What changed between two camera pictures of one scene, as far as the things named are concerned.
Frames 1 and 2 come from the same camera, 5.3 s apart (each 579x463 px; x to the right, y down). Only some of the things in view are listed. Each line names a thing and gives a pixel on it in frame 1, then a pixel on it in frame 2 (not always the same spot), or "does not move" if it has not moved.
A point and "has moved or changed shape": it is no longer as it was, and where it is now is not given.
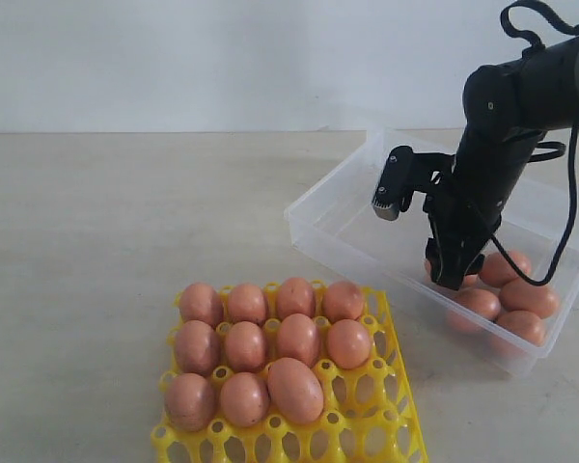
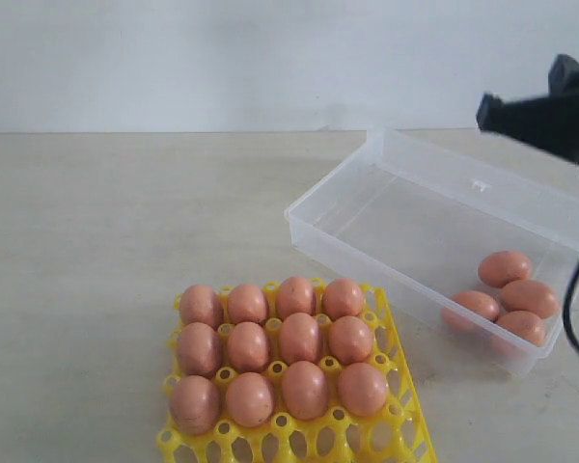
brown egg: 189,402 does not move
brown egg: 295,391 has moved or changed shape
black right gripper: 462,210 -> 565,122
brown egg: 348,343 does not move
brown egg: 470,282 -> 362,389
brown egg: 246,302 does not move
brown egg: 198,348 does not move
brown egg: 245,345 does not move
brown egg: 343,300 does not move
